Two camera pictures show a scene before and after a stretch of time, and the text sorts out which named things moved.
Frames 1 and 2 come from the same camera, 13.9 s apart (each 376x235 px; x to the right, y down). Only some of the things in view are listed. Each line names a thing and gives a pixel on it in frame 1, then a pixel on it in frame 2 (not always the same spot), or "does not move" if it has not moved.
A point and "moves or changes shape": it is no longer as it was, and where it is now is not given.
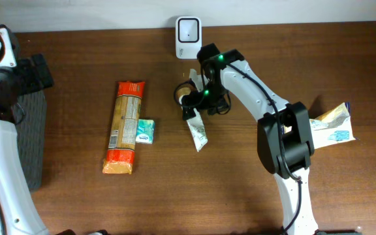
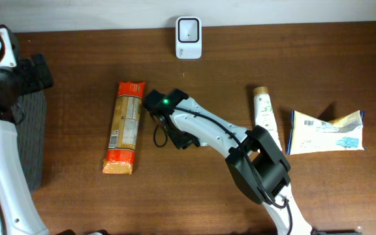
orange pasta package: (120, 156) does not move
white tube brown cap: (196, 126) moves or changes shape
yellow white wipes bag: (334, 127) moves or changes shape
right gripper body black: (210, 98) to (181, 138)
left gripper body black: (24, 78) does not move
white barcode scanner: (188, 36) does not move
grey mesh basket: (29, 113) does not move
